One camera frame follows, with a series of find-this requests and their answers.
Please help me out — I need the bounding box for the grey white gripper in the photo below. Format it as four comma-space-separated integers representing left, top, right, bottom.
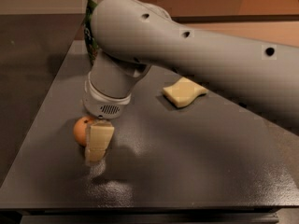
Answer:
82, 74, 131, 165

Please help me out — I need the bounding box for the orange fruit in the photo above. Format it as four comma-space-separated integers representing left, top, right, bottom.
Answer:
73, 116, 94, 147

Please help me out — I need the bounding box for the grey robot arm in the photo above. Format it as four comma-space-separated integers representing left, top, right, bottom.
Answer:
83, 0, 299, 133

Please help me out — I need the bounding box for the green snack bag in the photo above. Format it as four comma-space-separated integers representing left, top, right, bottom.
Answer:
83, 0, 99, 64

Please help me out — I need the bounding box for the yellow wavy sponge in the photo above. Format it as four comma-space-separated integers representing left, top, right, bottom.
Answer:
162, 77, 207, 108

